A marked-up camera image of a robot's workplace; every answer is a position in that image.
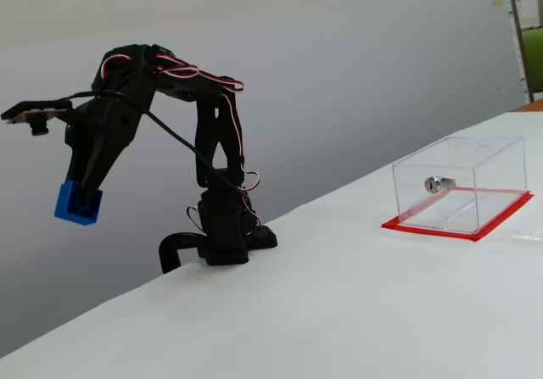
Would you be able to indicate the black table clamp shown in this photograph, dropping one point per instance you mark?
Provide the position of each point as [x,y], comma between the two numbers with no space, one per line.
[167,247]

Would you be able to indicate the red tape frame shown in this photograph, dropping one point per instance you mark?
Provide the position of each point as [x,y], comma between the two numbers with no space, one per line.
[424,230]

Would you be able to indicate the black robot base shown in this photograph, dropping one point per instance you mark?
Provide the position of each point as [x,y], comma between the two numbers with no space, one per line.
[225,256]

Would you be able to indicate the black wrist camera board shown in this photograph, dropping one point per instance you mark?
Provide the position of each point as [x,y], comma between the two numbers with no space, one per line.
[34,107]

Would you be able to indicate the white box on shelf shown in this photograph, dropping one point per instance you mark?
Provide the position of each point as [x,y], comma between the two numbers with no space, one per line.
[532,10]

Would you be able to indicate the brown wooden table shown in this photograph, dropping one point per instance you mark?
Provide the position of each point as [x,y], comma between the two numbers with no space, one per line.
[534,104]

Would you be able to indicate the green panel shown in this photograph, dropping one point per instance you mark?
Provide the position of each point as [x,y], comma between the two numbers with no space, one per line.
[535,61]

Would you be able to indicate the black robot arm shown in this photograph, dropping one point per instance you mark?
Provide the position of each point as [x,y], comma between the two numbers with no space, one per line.
[212,133]

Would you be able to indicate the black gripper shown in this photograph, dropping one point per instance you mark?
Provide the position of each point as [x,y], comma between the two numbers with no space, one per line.
[98,135]

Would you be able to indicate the transparent plastic box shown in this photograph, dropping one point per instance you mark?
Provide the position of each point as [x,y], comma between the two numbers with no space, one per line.
[488,150]

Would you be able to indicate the blue lego brick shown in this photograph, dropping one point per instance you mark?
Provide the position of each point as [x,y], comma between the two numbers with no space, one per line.
[68,203]

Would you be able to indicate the silver cam lock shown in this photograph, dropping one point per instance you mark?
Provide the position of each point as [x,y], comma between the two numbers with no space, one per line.
[432,184]

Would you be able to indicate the grey metal shelf upright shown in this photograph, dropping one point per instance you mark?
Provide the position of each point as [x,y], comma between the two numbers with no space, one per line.
[528,86]

